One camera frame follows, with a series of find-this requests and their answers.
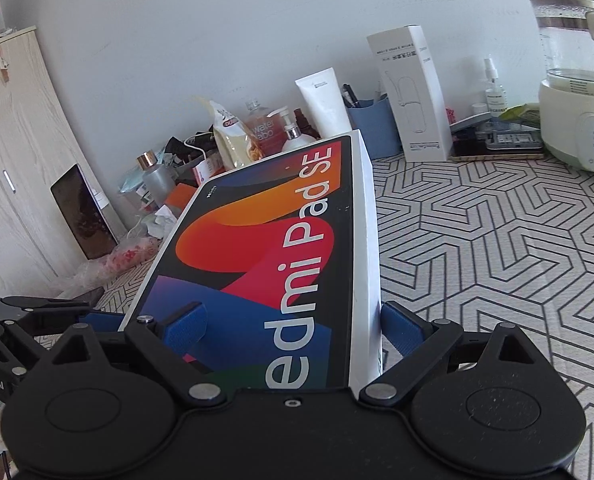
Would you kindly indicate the clear spray bottle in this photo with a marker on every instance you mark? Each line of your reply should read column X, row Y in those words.
column 495, row 92

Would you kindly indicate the pink water bottle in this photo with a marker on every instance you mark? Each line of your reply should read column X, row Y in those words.
column 264, row 132

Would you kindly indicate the dark tablet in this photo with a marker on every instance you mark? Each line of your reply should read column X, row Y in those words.
column 84, row 210

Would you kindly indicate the white red carton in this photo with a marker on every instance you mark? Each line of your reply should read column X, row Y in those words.
column 208, row 167

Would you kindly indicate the black pouch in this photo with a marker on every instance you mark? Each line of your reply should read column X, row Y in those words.
column 182, row 147

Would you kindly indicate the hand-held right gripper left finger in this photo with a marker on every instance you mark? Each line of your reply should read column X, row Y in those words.
column 186, row 330

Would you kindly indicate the light wooden wardrobe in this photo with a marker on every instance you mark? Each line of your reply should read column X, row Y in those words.
column 17, row 160

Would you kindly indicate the colourful tablet box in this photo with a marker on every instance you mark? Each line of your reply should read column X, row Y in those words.
column 277, row 240

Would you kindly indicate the tall white carton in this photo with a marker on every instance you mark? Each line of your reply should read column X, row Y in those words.
column 412, row 100

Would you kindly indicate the black pen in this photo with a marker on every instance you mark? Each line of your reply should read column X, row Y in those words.
column 351, row 96

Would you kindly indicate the orange box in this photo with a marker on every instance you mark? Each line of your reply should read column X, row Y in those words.
column 182, row 195

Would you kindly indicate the green glass electric kettle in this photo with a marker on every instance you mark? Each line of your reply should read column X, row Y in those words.
column 567, row 105

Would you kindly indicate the blue face mask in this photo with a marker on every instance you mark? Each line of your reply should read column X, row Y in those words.
column 132, row 180

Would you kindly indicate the white pump bottle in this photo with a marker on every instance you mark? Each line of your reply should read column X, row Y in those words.
column 297, row 141

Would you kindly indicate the green packet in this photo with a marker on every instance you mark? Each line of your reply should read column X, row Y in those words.
column 519, row 115

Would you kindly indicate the white cosmetic tube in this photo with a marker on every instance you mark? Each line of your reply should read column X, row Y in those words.
column 324, row 105

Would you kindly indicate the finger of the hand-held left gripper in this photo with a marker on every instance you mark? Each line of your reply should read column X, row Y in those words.
column 104, row 321
column 42, row 303

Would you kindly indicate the blue pen holder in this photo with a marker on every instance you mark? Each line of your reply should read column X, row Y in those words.
column 372, row 130

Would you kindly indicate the brown glass bottle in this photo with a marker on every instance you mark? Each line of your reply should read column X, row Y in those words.
column 311, row 122

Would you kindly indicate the grey flat device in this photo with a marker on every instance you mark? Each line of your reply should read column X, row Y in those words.
column 514, row 140

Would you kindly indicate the red printed plastic bag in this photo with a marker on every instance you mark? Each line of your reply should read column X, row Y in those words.
column 122, row 260

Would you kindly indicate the crumpled white tissue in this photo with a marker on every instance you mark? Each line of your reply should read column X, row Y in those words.
column 159, row 220

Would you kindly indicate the clear glass perfume bottle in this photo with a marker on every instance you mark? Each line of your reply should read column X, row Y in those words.
column 157, row 180

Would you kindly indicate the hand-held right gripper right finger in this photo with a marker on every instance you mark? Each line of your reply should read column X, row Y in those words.
column 402, row 327

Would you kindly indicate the yellow snack bag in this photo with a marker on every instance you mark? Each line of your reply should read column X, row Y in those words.
column 232, row 140

